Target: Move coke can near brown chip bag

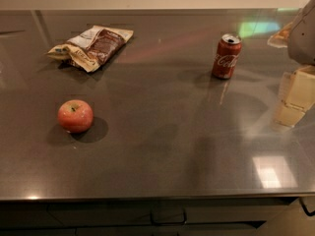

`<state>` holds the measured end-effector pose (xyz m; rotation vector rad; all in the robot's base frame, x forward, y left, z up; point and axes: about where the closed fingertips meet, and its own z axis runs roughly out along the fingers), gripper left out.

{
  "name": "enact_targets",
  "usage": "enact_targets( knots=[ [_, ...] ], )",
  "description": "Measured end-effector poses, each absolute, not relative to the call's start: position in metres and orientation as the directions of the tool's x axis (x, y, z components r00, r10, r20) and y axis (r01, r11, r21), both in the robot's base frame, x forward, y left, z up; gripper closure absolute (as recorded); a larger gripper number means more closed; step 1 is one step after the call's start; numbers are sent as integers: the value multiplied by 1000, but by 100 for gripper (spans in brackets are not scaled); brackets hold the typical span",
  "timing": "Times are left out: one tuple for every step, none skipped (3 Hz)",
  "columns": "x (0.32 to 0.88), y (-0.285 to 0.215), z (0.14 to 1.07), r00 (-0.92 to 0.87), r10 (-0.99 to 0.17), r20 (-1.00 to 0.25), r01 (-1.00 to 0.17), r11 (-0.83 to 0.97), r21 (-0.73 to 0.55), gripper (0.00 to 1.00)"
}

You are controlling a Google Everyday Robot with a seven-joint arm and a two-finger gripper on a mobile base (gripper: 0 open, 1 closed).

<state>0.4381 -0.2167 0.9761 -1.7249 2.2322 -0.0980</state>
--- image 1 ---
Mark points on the red coke can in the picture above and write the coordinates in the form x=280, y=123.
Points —
x=226, y=58

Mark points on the red apple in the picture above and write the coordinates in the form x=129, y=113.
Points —
x=75, y=116

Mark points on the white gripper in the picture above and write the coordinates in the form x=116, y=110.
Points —
x=303, y=36

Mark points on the brown chip bag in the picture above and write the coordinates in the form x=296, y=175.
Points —
x=92, y=48

